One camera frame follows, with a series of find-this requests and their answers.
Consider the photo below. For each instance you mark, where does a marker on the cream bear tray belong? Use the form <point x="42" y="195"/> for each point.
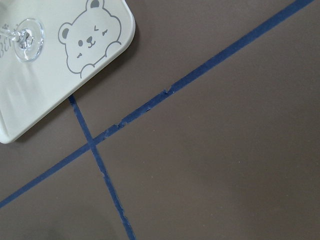
<point x="81" y="37"/>

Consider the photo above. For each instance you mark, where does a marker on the clear wine glass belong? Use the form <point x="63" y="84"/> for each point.
<point x="28" y="39"/>

